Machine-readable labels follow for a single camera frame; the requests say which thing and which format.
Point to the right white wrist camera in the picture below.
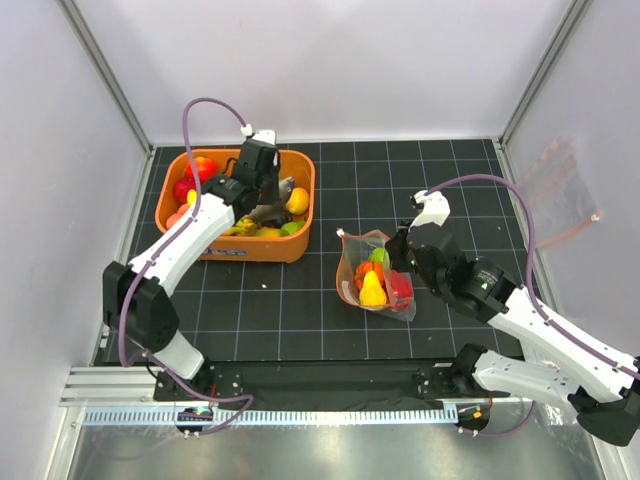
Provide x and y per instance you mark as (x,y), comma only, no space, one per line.
(431,207)

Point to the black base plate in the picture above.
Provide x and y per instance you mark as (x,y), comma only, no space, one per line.
(338,385)

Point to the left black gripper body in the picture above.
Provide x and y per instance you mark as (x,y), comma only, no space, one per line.
(269,186)

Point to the green lime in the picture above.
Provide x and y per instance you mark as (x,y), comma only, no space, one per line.
(291,228)

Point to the yellow lemon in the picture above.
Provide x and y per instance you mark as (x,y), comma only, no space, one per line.
(298,202)

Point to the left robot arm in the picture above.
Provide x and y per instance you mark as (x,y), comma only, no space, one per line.
(137,296)

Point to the grey beige fish toy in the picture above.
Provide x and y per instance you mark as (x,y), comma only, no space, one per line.
(265,213)

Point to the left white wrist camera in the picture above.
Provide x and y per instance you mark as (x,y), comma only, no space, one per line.
(264,135)

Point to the orange plastic basket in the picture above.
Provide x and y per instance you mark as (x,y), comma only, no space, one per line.
(171,167)

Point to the slotted cable duct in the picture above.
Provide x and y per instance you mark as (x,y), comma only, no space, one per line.
(181,417)

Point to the pink peach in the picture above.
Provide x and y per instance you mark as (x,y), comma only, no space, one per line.
(174,218)

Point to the black grid mat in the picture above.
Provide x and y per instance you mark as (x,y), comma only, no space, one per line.
(272,311)

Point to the light green round fruit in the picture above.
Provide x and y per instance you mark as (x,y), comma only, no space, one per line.
(380,256)

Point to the clear zip bag red zipper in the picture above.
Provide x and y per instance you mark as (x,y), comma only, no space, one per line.
(353,266)

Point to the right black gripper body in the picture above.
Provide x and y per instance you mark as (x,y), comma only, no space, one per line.
(402,260)

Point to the orange yellow mango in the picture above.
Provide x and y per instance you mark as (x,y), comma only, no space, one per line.
(372,294)

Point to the red orange tomato toy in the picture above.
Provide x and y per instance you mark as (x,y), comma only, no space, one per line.
(202,168)

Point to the red bell pepper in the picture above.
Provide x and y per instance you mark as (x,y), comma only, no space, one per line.
(401,290)

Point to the red apple toy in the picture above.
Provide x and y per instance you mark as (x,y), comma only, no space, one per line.
(181,189)

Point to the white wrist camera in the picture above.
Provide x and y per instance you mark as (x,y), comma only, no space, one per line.
(264,135)
(431,207)

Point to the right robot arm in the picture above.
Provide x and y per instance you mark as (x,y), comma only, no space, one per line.
(483,291)

